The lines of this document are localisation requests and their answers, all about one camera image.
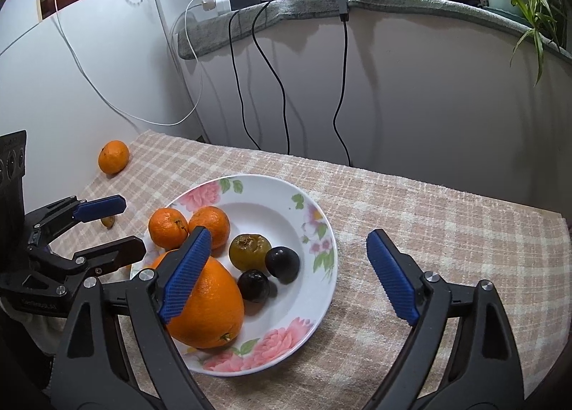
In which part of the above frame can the brown kiwi fruit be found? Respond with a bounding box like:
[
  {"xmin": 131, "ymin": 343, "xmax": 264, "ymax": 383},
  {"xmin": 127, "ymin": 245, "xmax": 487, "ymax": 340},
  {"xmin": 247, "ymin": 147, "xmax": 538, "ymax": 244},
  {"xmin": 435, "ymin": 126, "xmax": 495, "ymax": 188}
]
[{"xmin": 101, "ymin": 215, "xmax": 116, "ymax": 230}]

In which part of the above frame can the small mandarin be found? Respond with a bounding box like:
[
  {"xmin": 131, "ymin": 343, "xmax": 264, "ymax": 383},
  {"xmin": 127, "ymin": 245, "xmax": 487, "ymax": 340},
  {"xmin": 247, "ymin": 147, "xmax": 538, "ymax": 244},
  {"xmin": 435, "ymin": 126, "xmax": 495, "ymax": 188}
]
[
  {"xmin": 188, "ymin": 206, "xmax": 231, "ymax": 250},
  {"xmin": 147, "ymin": 208, "xmax": 189, "ymax": 250}
]

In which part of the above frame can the large orange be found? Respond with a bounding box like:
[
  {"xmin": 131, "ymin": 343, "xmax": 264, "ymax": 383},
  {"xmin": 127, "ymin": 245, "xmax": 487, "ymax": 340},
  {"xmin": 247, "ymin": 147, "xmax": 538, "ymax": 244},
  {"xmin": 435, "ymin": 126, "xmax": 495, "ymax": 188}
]
[{"xmin": 167, "ymin": 257, "xmax": 244, "ymax": 349}]

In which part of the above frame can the green-brown plum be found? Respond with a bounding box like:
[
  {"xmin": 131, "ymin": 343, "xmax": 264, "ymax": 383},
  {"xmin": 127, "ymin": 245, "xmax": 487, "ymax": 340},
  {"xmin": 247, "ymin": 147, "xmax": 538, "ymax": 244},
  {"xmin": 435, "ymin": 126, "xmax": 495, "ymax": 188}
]
[{"xmin": 229, "ymin": 234, "xmax": 271, "ymax": 272}]

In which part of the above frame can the dark plum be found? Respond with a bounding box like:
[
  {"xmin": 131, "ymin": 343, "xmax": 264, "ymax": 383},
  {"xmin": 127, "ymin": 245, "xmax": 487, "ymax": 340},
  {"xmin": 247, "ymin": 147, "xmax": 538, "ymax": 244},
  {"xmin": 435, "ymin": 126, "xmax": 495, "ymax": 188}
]
[
  {"xmin": 265, "ymin": 246, "xmax": 301, "ymax": 284},
  {"xmin": 237, "ymin": 269, "xmax": 270, "ymax": 303}
]

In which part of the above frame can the white floral plate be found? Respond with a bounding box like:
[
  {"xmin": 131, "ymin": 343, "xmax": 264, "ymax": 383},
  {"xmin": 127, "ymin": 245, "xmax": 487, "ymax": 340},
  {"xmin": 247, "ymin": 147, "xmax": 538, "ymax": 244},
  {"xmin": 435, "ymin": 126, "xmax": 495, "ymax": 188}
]
[{"xmin": 129, "ymin": 174, "xmax": 340, "ymax": 377}]

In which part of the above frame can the plaid tablecloth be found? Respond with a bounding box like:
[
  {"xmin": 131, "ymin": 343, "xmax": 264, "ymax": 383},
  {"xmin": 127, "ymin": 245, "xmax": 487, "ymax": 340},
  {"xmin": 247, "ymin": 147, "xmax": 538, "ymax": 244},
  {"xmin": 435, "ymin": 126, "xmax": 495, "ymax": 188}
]
[{"xmin": 53, "ymin": 132, "xmax": 571, "ymax": 409}]

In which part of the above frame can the grey sill mat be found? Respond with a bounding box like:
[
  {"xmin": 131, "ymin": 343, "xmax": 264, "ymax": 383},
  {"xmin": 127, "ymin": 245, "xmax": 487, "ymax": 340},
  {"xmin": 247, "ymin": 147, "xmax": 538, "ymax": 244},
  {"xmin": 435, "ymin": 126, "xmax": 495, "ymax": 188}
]
[{"xmin": 176, "ymin": 0, "xmax": 572, "ymax": 61}]

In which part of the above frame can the black cable left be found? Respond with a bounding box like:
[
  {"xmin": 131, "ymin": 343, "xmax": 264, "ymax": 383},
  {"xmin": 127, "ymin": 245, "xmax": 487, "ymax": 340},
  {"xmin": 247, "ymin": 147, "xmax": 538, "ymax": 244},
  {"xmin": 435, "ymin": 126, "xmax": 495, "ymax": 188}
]
[{"xmin": 228, "ymin": 9, "xmax": 263, "ymax": 151}]

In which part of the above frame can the black cable middle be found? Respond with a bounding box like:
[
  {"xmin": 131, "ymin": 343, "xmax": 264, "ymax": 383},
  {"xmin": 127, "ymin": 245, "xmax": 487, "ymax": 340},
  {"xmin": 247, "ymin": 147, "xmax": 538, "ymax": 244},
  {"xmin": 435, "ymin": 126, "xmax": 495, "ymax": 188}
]
[{"xmin": 251, "ymin": 0, "xmax": 294, "ymax": 156}]

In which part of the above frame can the white charging cable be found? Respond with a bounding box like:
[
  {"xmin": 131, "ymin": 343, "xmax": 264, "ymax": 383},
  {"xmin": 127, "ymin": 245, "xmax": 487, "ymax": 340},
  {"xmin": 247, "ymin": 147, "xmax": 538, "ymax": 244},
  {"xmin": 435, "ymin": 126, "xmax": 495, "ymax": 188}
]
[{"xmin": 48, "ymin": 0, "xmax": 241, "ymax": 128}]

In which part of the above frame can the black cable with adapter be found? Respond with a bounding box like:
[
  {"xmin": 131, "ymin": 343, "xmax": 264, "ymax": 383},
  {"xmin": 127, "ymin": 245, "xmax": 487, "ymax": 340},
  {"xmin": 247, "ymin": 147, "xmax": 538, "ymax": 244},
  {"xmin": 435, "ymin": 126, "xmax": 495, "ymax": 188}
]
[{"xmin": 332, "ymin": 0, "xmax": 374, "ymax": 168}]

